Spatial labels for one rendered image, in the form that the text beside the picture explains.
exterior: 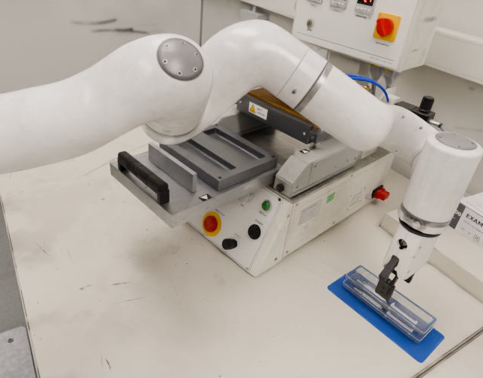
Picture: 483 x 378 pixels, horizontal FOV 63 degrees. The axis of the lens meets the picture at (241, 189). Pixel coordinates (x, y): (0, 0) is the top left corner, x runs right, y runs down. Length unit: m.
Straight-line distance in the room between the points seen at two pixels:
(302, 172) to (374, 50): 0.36
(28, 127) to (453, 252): 0.93
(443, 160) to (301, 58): 0.27
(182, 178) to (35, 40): 1.62
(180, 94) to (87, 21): 1.83
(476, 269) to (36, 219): 1.05
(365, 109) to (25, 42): 1.88
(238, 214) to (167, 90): 0.48
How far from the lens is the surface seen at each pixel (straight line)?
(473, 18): 1.31
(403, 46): 1.00
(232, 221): 0.92
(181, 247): 0.96
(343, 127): 0.64
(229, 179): 0.76
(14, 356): 0.83
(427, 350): 0.90
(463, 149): 0.68
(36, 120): 0.54
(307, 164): 0.83
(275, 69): 0.62
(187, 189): 0.76
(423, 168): 0.70
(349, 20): 1.06
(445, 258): 1.06
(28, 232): 1.06
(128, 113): 0.51
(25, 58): 2.29
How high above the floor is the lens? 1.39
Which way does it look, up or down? 33 degrees down
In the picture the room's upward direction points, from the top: 7 degrees clockwise
